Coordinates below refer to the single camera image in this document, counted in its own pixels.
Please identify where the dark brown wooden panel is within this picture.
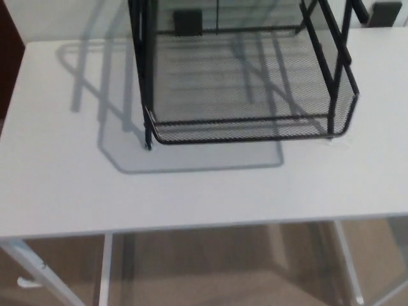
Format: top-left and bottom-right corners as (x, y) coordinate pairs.
(0, 0), (26, 136)

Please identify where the white desk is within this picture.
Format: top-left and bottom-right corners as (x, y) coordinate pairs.
(0, 27), (408, 306)

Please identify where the black metal file rack frame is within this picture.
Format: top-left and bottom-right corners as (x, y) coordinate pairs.
(127, 0), (368, 152)

